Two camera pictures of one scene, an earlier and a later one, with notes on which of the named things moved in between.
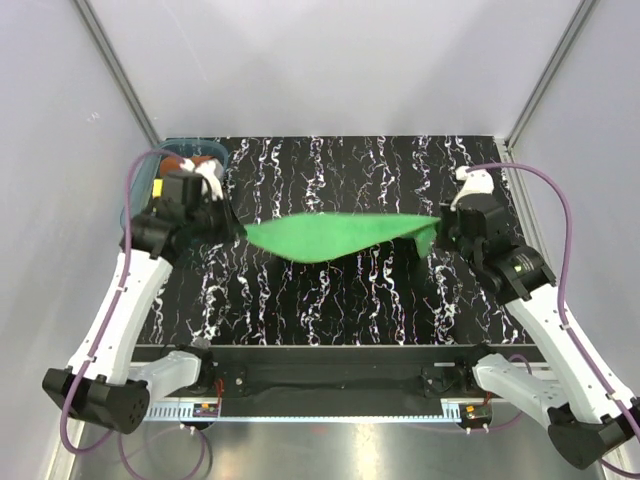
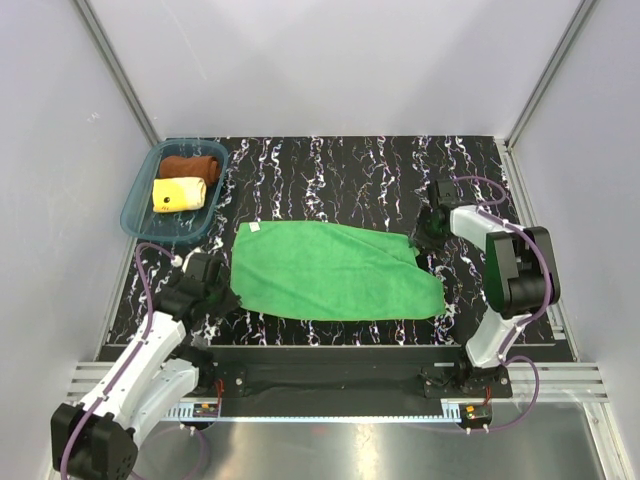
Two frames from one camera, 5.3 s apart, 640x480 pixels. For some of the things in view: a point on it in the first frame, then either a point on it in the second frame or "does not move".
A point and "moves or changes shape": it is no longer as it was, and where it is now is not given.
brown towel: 172,164 does not move
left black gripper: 232,231 to 231,300
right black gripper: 454,206 to 420,236
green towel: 325,236 moves or changes shape
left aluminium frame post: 118,70 does not move
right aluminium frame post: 574,25 does not move
